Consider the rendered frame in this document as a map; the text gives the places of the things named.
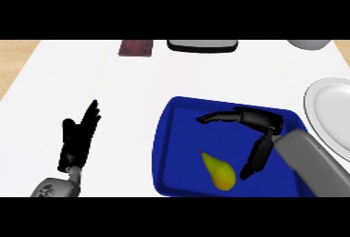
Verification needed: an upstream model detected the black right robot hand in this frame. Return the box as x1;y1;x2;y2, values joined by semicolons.
193;106;285;181

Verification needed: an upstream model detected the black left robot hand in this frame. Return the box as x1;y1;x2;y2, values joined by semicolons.
56;99;101;173

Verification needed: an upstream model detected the white plate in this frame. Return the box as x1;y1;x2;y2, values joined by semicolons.
302;77;350;163

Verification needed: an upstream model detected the blue tray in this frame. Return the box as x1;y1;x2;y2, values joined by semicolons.
152;95;317;198

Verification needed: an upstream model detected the yellow-green pear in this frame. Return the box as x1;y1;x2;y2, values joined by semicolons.
196;150;237;192

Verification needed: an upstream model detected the grey round container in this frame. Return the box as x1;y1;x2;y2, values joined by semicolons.
285;40;333;52

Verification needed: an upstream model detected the black and grey appliance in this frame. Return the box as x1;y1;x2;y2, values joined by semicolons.
165;40;239;54

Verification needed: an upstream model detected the dark red rectangular block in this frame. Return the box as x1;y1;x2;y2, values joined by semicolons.
118;40;155;58

